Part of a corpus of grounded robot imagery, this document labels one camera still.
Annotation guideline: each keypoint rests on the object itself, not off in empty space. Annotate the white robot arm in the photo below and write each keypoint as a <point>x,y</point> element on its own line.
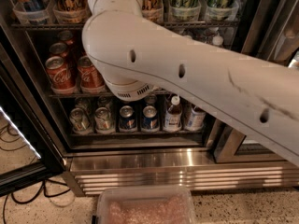
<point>258,98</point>

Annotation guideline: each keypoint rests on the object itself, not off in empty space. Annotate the blue soda can right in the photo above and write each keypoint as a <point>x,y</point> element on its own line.
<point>149,121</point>

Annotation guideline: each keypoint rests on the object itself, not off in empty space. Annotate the blue soda can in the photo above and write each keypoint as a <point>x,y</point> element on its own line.
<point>149,121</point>
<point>127,119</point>

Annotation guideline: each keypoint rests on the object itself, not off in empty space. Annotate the blue soda can left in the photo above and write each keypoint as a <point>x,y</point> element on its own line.
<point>127,119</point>

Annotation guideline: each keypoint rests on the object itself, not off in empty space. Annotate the green soda can right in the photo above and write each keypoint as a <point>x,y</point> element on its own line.
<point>103,121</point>

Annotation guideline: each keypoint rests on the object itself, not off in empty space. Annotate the green soda can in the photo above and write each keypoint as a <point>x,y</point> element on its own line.
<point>80,121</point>
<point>103,121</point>

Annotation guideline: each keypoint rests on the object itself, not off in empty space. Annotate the front middle cola can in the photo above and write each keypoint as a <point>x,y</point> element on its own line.
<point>91,80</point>

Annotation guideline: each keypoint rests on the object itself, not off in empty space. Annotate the green soda can left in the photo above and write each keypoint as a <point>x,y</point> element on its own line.
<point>80,121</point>

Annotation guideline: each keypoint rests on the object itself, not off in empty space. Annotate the steel fridge base grille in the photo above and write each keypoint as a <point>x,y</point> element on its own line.
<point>90,175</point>

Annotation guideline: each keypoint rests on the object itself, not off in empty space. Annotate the front left cola can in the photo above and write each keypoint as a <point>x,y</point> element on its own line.
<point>61,77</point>

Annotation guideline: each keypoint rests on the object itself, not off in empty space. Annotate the green tall can left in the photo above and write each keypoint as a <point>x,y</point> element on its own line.
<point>184,10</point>

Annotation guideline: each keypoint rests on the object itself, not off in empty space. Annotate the green tall can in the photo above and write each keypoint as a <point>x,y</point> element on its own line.
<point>184,10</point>
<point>220,10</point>

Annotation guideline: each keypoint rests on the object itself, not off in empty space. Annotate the second row left cola can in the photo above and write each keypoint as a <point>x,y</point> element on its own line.
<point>61,49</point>

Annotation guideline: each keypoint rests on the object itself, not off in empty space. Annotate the orange tall can right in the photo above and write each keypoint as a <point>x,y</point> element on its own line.
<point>153,10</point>

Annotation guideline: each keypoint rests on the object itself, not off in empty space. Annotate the orange tall can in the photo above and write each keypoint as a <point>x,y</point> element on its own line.
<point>71,11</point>
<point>153,10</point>

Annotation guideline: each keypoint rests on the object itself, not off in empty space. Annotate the green tall can right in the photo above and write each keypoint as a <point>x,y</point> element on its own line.
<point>220,10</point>

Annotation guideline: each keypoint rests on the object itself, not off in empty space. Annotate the orange tall can left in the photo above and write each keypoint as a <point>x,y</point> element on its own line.
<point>71,11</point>

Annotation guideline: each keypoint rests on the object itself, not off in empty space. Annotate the open fridge glass door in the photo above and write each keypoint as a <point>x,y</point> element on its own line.
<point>25,154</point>

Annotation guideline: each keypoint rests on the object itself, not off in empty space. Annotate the tea bottle left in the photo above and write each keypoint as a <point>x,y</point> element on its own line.
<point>172,114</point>

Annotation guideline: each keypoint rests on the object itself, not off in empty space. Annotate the tea bottle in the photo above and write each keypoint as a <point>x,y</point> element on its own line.
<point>172,114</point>
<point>194,118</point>

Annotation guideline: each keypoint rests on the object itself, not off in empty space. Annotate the tea bottle right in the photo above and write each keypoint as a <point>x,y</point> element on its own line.
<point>194,118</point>

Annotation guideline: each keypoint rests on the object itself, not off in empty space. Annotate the front right water bottle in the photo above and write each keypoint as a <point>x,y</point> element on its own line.
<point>217,41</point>

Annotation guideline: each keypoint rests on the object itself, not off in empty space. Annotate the clear plastic bin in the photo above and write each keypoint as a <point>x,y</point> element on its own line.
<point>146,205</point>

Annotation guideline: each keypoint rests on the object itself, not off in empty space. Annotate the middle wire shelf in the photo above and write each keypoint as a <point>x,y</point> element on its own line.
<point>106,94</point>

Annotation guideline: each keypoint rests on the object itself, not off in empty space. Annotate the wire shelf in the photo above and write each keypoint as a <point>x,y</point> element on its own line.
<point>106,94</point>
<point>168,25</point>

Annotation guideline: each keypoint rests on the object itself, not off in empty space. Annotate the top wire shelf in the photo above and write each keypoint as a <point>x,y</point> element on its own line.
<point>168,25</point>

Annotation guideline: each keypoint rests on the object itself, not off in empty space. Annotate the right fridge door frame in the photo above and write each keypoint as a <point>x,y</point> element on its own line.
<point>269,30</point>

